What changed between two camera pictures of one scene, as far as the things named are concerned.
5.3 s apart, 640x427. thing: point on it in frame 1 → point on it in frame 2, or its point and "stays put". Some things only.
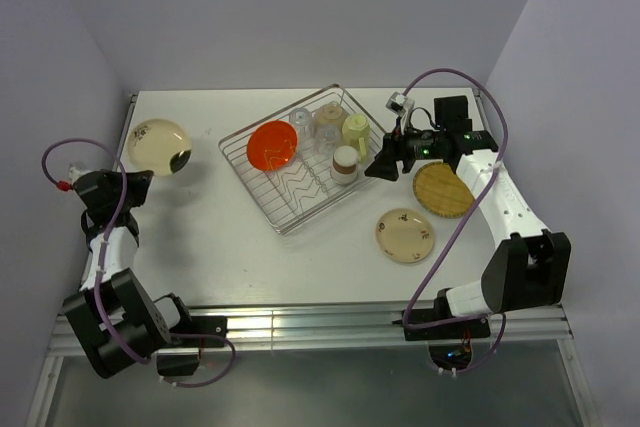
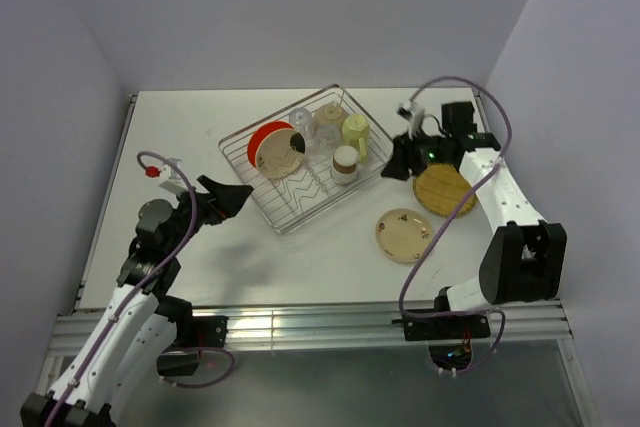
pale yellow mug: [356, 132] stays put
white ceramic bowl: [330, 113] stays put
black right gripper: [385, 166] → [403, 158]
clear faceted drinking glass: [327, 139] stays put
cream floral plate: [404, 235] stays put
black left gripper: [139, 181] → [222, 201]
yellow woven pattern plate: [441, 192] stays put
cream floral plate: [153, 143] → [274, 155]
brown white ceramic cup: [344, 165] stays put
